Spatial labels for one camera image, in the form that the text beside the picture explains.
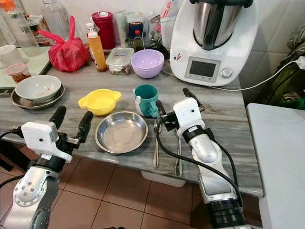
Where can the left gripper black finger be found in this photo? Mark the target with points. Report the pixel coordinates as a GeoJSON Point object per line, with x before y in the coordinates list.
{"type": "Point", "coordinates": [85, 125]}
{"type": "Point", "coordinates": [58, 116]}

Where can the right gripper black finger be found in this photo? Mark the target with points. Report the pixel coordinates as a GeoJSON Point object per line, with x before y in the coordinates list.
{"type": "Point", "coordinates": [189, 94]}
{"type": "Point", "coordinates": [160, 109]}

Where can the teal mug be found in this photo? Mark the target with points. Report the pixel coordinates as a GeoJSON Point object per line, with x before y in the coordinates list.
{"type": "Point", "coordinates": [147, 95]}

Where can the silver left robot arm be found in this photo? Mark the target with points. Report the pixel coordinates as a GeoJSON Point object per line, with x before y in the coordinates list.
{"type": "Point", "coordinates": [33, 191]}

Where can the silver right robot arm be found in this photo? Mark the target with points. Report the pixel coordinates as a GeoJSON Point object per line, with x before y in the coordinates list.
{"type": "Point", "coordinates": [207, 152]}

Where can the round steel plate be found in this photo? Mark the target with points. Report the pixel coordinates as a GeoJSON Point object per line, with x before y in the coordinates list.
{"type": "Point", "coordinates": [54, 103]}
{"type": "Point", "coordinates": [121, 133]}

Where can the steel fork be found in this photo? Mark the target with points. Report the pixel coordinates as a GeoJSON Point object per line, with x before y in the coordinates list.
{"type": "Point", "coordinates": [156, 152]}

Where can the grey ceramic bowl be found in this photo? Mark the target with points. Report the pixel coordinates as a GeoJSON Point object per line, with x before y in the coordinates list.
{"type": "Point", "coordinates": [38, 87]}

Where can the steel spoon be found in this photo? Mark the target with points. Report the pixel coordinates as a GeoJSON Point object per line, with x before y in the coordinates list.
{"type": "Point", "coordinates": [178, 164]}

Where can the purple plastic bowl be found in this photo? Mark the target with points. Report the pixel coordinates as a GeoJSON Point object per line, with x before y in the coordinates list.
{"type": "Point", "coordinates": [147, 64]}

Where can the white kitchen food processor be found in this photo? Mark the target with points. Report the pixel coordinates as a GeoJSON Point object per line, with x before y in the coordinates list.
{"type": "Point", "coordinates": [186, 43]}

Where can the white plastic storage bin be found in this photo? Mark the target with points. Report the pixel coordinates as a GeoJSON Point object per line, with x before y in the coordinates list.
{"type": "Point", "coordinates": [162, 180]}

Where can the white green tray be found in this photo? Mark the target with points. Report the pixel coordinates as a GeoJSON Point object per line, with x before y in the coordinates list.
{"type": "Point", "coordinates": [38, 62]}

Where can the small cup red lid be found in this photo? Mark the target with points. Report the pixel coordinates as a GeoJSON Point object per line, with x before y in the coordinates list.
{"type": "Point", "coordinates": [19, 73]}

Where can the red plastic bag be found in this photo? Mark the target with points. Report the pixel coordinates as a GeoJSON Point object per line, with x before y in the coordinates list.
{"type": "Point", "coordinates": [66, 55]}

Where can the clear lidded food container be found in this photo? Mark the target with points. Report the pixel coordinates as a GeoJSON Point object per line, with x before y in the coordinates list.
{"type": "Point", "coordinates": [119, 59]}

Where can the small bottle red cap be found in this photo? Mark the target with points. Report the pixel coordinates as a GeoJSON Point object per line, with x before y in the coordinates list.
{"type": "Point", "coordinates": [138, 42]}

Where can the orange sauce squeeze bottle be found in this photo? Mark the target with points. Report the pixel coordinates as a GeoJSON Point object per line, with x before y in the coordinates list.
{"type": "Point", "coordinates": [97, 52]}

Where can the white mug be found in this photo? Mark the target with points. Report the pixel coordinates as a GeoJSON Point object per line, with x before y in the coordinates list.
{"type": "Point", "coordinates": [12, 57]}

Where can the white pump bottle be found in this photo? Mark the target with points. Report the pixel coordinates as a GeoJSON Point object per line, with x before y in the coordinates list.
{"type": "Point", "coordinates": [89, 27]}

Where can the clear plastic water bottle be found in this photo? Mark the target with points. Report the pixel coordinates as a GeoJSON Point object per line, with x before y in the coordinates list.
{"type": "Point", "coordinates": [55, 19]}

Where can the clear bottle orange cap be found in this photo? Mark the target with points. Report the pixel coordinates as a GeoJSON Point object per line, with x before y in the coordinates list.
{"type": "Point", "coordinates": [14, 28]}

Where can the red canister white lid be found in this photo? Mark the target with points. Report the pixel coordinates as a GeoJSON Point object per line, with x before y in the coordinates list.
{"type": "Point", "coordinates": [103, 28]}

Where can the dark green bag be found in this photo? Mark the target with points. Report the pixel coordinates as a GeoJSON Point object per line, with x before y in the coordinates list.
{"type": "Point", "coordinates": [288, 86]}

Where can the light blue table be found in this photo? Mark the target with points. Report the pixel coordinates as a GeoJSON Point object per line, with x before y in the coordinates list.
{"type": "Point", "coordinates": [281, 157]}

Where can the white power adapter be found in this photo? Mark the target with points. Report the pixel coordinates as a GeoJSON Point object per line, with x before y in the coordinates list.
{"type": "Point", "coordinates": [301, 63]}

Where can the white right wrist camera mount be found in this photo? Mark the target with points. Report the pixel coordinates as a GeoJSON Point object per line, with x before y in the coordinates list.
{"type": "Point", "coordinates": [188, 114]}

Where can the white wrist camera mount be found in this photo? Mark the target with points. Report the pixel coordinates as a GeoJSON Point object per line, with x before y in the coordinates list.
{"type": "Point", "coordinates": [40, 136]}
{"type": "Point", "coordinates": [188, 114]}

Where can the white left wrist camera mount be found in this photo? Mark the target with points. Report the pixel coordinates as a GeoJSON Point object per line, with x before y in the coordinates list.
{"type": "Point", "coordinates": [40, 136]}

